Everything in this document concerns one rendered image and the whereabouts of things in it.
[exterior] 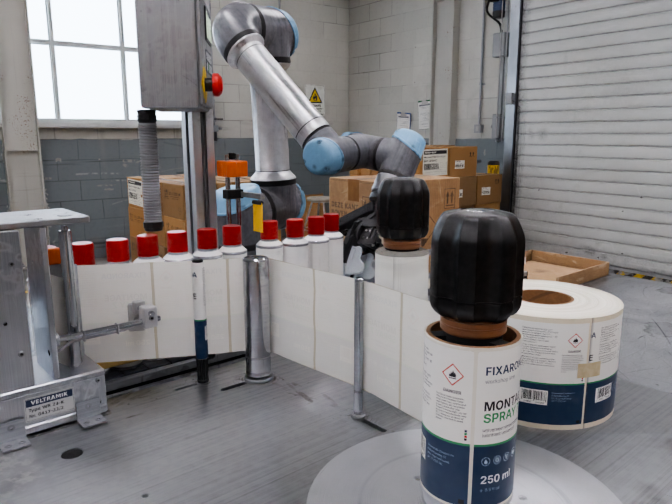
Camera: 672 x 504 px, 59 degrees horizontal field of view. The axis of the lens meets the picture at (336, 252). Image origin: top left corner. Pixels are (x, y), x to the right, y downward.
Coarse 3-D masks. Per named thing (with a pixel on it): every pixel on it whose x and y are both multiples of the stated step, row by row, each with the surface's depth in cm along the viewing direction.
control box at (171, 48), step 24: (144, 0) 93; (168, 0) 94; (192, 0) 94; (144, 24) 94; (168, 24) 94; (192, 24) 95; (144, 48) 95; (168, 48) 95; (192, 48) 95; (144, 72) 95; (168, 72) 96; (192, 72) 96; (144, 96) 96; (168, 96) 96; (192, 96) 97
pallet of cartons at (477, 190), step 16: (432, 160) 472; (448, 160) 485; (464, 160) 498; (448, 176) 489; (464, 176) 501; (480, 176) 515; (496, 176) 529; (464, 192) 503; (480, 192) 518; (496, 192) 532; (496, 208) 537
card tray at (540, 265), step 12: (528, 252) 195; (540, 252) 194; (528, 264) 191; (540, 264) 191; (552, 264) 191; (564, 264) 188; (576, 264) 185; (588, 264) 182; (600, 264) 174; (528, 276) 175; (540, 276) 175; (552, 276) 175; (564, 276) 161; (576, 276) 165; (588, 276) 170; (600, 276) 175
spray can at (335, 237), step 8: (328, 216) 120; (336, 216) 120; (328, 224) 120; (336, 224) 120; (328, 232) 120; (336, 232) 121; (336, 240) 120; (336, 248) 120; (336, 256) 121; (336, 264) 121; (336, 272) 121
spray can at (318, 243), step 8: (312, 216) 117; (320, 216) 117; (312, 224) 116; (320, 224) 116; (312, 232) 116; (320, 232) 116; (312, 240) 116; (320, 240) 116; (328, 240) 117; (312, 248) 116; (320, 248) 116; (328, 248) 117; (312, 256) 116; (320, 256) 116; (328, 256) 118; (312, 264) 116; (320, 264) 116; (328, 264) 118
